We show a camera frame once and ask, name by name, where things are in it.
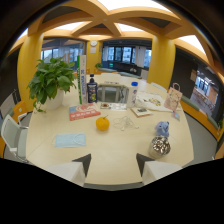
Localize white earphone cable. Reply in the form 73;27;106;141
111;115;140;132

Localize white plant pot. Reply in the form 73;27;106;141
41;88;65;112

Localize shiny metal bowl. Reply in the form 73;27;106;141
148;135;172;159

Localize blue plush toy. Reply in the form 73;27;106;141
154;120;170;138

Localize dark blue bottle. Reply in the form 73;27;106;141
86;73;99;104

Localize orange chair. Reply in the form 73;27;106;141
11;100;29;124

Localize white mesh office chair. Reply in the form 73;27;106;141
0;114;31;163

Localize clear bottle blue cap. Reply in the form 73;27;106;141
127;81;139;109

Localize green potted plant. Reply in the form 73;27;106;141
27;56;78;113

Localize light blue face mask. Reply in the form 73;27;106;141
52;132;87;149

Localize flat printed leaflet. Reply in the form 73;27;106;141
99;102;128;111

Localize pink patterned gift bag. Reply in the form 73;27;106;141
163;82;184;113

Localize white printed tote bag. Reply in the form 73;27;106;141
135;91;174;113

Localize orange fruit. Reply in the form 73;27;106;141
95;115;111;132

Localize small picture card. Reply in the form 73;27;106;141
130;106;154;118

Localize red printed booklet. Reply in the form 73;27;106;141
68;102;102;122

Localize small blue tag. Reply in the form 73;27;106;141
171;111;181;122

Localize tall white green box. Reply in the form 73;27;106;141
76;54;88;105

